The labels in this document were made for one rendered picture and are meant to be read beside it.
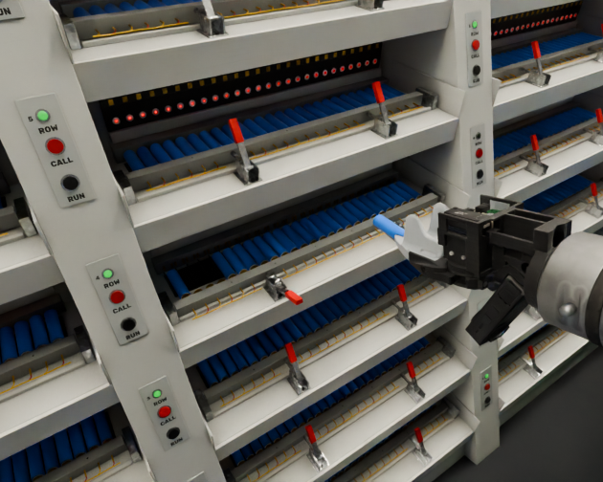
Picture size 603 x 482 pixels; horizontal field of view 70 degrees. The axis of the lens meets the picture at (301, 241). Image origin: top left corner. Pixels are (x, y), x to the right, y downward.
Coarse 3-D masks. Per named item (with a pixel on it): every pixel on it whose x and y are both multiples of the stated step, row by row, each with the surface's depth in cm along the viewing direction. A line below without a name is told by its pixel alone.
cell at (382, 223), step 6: (378, 216) 61; (378, 222) 61; (384, 222) 60; (390, 222) 60; (378, 228) 61; (384, 228) 60; (390, 228) 59; (396, 228) 59; (390, 234) 59; (402, 234) 58
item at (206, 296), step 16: (400, 208) 86; (416, 208) 87; (368, 224) 82; (320, 240) 78; (336, 240) 78; (352, 240) 81; (368, 240) 81; (288, 256) 75; (304, 256) 76; (256, 272) 72; (208, 288) 69; (224, 288) 69; (240, 288) 71; (176, 304) 66; (192, 304) 67; (208, 304) 69; (224, 304) 68
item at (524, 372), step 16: (544, 336) 130; (560, 336) 133; (576, 336) 133; (512, 352) 126; (528, 352) 121; (544, 352) 128; (560, 352) 129; (576, 352) 131; (512, 368) 124; (528, 368) 123; (544, 368) 124; (512, 384) 120; (528, 384) 120; (512, 400) 117
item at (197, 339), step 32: (320, 192) 89; (448, 192) 89; (224, 224) 79; (288, 224) 85; (352, 256) 78; (384, 256) 79; (160, 288) 72; (288, 288) 72; (320, 288) 74; (192, 320) 67; (224, 320) 67; (256, 320) 69; (192, 352) 64
